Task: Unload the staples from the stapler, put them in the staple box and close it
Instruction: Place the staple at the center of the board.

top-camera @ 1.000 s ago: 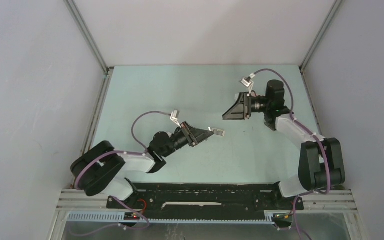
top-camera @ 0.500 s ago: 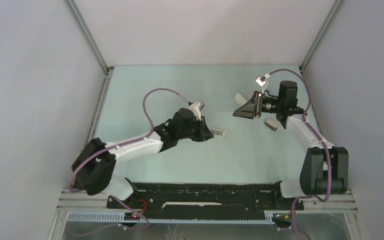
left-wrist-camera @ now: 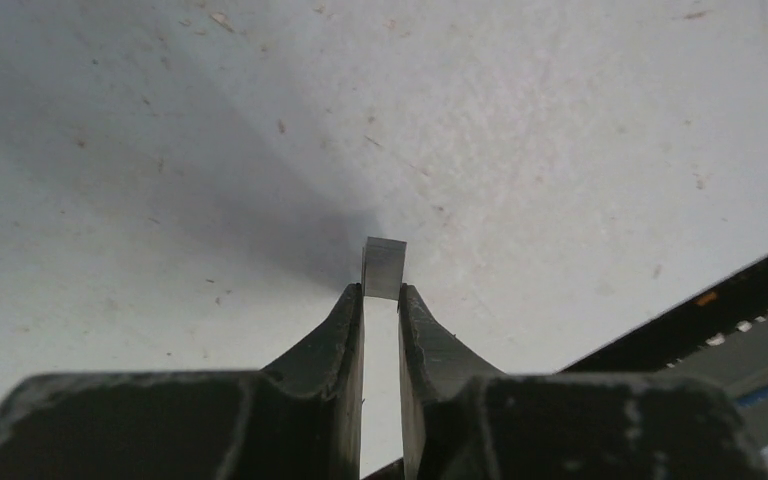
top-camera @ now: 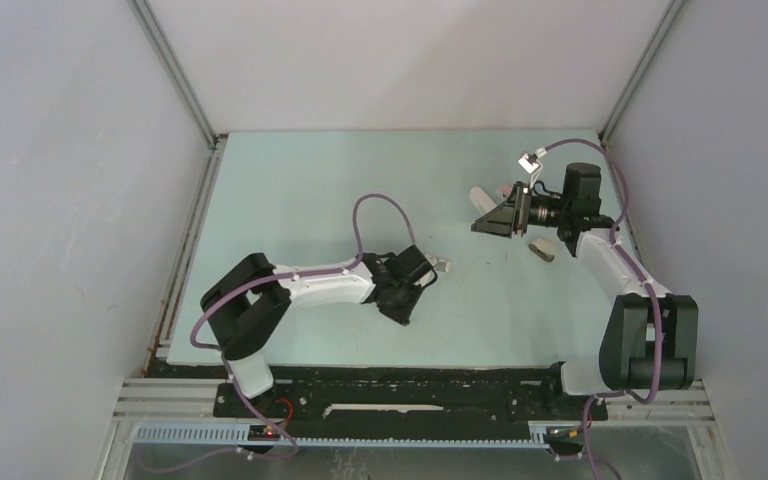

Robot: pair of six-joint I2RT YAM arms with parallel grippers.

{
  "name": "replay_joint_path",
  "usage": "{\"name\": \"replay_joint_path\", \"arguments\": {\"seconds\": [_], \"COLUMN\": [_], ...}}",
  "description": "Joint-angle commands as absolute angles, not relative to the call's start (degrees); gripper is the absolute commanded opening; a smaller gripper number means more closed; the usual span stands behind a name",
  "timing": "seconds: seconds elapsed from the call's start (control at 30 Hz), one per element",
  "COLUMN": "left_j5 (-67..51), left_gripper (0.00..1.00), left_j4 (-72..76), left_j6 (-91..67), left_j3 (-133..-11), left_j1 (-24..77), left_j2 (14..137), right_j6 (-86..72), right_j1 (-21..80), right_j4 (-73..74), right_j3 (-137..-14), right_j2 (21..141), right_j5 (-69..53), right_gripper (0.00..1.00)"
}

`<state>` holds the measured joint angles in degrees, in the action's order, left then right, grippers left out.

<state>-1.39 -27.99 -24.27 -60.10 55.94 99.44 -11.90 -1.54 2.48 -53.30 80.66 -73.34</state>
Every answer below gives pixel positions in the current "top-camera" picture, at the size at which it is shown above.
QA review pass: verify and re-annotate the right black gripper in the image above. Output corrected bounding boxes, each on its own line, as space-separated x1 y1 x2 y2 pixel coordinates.
473 181 572 238

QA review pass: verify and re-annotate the beige brown mini stapler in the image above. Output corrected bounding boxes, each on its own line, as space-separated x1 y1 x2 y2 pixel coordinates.
528 238 557 263

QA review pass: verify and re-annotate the long white stapler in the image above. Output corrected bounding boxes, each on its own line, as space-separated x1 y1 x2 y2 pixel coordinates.
469 186 498 216

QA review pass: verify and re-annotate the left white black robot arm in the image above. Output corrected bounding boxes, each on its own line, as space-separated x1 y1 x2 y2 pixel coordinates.
190 245 438 417

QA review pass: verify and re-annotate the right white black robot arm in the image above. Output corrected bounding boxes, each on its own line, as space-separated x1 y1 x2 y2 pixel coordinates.
469 162 699 418

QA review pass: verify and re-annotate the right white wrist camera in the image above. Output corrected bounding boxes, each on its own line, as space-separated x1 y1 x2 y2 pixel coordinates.
518 147 548 190

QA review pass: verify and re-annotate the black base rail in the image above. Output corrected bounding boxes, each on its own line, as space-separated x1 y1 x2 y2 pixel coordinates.
251 366 608 441

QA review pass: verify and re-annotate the right aluminium frame post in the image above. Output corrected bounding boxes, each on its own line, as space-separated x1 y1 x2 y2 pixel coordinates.
599 0 689 147

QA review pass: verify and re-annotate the aluminium frame post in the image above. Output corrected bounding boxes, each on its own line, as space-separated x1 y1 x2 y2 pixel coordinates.
127 0 219 149
599 0 689 147

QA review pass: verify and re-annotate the left aluminium frame post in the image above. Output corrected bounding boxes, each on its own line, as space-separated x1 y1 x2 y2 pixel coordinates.
127 0 219 149

